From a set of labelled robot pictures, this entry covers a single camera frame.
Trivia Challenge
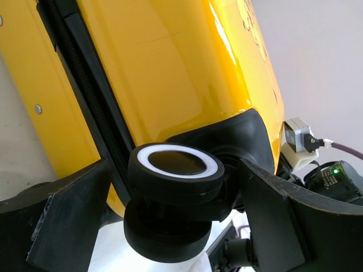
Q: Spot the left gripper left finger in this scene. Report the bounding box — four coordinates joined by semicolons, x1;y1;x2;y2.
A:
1;160;111;271

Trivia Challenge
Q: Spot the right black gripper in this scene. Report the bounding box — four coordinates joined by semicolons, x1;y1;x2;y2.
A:
276;153;305;187

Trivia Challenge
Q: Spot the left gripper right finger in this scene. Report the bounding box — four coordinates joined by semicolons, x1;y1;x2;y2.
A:
239;159;362;271

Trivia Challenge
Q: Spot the yellow hard-shell suitcase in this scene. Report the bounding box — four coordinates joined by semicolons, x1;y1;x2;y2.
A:
0;0;286;263

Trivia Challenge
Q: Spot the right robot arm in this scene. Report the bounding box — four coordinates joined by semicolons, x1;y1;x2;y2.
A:
276;155;362;206

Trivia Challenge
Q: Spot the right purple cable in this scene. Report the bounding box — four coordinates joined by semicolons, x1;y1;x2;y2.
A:
323;138;363;159

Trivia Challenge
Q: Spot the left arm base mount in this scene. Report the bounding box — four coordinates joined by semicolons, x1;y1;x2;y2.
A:
206;216;260;271

